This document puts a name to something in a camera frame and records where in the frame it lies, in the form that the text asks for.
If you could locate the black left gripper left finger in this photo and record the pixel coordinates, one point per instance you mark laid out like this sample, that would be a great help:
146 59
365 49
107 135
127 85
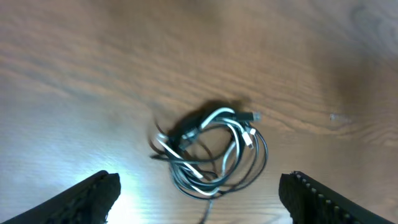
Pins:
87 202

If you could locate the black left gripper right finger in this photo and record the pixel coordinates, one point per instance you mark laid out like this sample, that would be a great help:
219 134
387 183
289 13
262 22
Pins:
309 201

